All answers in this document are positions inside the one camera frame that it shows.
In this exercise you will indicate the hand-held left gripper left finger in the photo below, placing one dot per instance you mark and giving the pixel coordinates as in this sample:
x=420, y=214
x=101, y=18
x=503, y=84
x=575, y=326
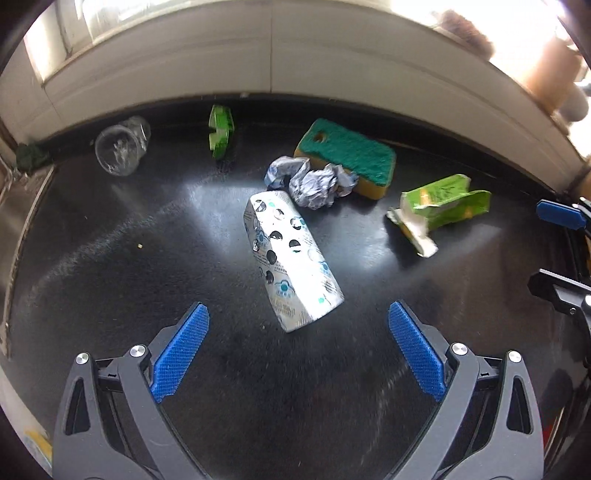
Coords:
x=180, y=353

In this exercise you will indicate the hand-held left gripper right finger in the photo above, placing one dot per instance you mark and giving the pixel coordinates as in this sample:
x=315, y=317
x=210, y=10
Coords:
x=418, y=353

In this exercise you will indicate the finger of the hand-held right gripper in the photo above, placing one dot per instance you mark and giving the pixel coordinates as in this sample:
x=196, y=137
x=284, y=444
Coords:
x=558, y=213
x=556, y=286

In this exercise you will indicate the white spotted carton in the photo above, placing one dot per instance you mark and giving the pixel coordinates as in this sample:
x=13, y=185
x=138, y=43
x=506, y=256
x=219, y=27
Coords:
x=291, y=258

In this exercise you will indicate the white mortar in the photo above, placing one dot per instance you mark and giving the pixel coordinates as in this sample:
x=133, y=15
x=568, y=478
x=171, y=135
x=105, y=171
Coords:
x=572, y=104

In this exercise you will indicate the green cardboard box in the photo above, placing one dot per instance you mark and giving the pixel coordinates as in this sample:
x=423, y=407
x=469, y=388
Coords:
x=443, y=201

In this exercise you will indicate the wooden utensil holder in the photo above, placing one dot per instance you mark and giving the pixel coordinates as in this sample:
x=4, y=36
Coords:
x=551, y=69

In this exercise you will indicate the crumpled foil paper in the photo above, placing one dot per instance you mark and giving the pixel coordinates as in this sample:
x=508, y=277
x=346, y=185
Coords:
x=314, y=187

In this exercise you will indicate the jar of red beans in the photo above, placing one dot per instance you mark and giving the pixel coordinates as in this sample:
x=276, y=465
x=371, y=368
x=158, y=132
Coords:
x=464, y=32

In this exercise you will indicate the steel sink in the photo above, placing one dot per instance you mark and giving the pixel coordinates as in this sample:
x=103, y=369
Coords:
x=18, y=221

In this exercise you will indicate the green and yellow sponge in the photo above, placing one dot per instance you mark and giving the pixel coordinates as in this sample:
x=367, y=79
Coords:
x=351, y=154

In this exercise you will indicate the clear plastic cup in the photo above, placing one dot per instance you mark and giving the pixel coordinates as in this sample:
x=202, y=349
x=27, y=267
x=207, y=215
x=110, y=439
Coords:
x=121, y=147

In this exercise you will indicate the green plastic piece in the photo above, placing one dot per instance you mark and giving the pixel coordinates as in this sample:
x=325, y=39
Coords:
x=220, y=131

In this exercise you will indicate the dark green scrub pad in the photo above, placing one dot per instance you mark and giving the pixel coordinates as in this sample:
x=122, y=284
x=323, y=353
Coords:
x=31, y=158

